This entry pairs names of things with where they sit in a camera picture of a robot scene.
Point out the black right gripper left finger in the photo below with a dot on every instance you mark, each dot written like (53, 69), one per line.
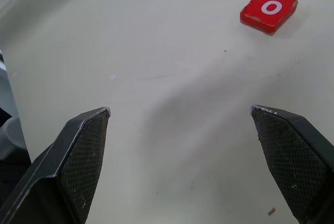
(65, 171)

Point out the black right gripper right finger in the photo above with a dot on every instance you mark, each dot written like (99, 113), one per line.
(295, 161)

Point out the silver robot body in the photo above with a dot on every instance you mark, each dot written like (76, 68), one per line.
(10, 138)

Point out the red letter O tile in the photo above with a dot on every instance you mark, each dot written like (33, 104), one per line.
(268, 11)

